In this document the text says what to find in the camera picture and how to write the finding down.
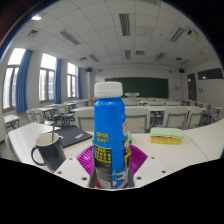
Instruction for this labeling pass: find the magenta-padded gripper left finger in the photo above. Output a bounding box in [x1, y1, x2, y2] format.
[53, 144, 98, 188]

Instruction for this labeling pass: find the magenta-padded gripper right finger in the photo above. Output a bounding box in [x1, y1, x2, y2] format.
[128, 143, 168, 188]

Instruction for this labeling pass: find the blue drink bottle white cap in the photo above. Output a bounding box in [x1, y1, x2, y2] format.
[92, 81, 134, 190]

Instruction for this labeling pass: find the dark blue mug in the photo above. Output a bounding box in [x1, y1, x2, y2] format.
[30, 131, 67, 173]

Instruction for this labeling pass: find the black laptop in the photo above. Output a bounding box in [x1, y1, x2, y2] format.
[53, 124, 94, 149]

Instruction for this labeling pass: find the yellow sponge with green top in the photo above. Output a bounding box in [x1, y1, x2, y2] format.
[148, 126, 185, 146]

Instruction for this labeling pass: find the wooden stir stick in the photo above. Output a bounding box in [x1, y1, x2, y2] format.
[50, 121, 57, 143]

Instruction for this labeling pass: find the green chalkboard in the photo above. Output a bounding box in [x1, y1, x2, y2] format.
[104, 77, 169, 99]

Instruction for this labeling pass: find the blue curtain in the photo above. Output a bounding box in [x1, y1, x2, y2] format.
[76, 66, 83, 100]
[15, 49, 34, 114]
[54, 58, 63, 104]

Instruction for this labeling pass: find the classroom window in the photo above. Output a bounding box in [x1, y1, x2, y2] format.
[38, 53, 57, 103]
[2, 48, 26, 111]
[66, 62, 78, 99]

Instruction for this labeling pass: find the brown classroom door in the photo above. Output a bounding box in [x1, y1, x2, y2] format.
[186, 73, 198, 102]

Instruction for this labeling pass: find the ceiling projector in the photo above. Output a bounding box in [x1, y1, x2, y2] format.
[187, 29, 201, 38]

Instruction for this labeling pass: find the group of ceiling lights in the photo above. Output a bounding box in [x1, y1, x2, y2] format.
[26, 13, 211, 63]

